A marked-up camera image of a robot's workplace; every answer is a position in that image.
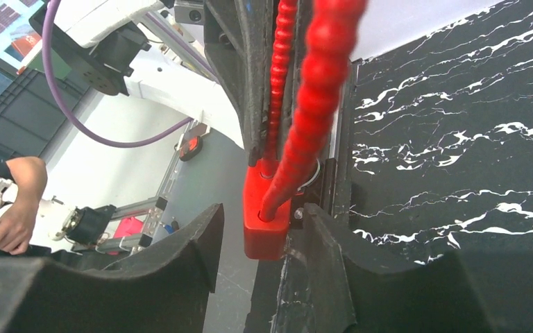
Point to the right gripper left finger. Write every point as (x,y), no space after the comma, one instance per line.
(163,288)

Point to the operator hand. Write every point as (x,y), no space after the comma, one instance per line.
(18,222)

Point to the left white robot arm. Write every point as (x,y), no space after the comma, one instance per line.
(153,50)

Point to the red cable lock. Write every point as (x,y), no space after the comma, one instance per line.
(270,185)

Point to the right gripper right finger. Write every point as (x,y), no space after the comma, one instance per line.
(355,286)

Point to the black plastic crate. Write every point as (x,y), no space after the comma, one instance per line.
(29,116)

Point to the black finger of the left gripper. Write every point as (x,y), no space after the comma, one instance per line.
(239,38)

